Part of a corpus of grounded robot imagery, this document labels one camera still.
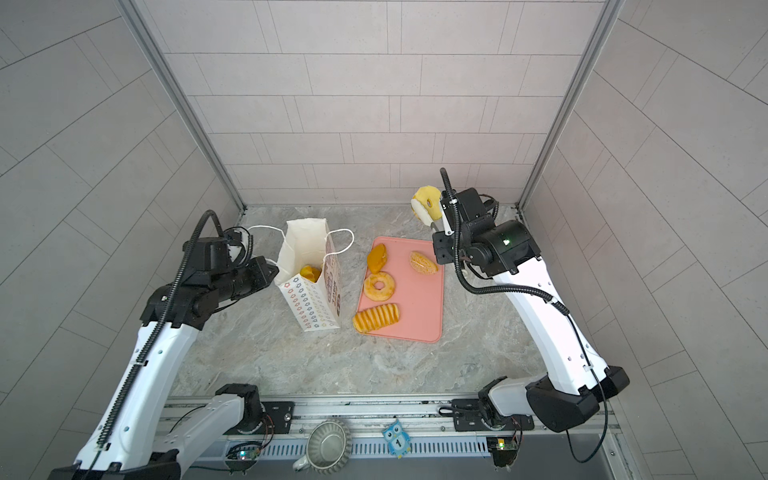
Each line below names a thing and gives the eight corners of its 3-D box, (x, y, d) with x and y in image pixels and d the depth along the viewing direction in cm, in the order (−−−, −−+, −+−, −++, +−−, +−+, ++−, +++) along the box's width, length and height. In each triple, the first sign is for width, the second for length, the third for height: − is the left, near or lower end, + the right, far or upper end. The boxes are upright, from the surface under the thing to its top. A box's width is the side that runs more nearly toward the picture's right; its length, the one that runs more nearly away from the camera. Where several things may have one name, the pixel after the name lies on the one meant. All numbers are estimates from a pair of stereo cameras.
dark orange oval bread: (366, 273, 98) (365, 267, 95) (372, 248, 104) (371, 242, 101) (381, 276, 97) (381, 269, 94) (387, 250, 104) (387, 244, 101)
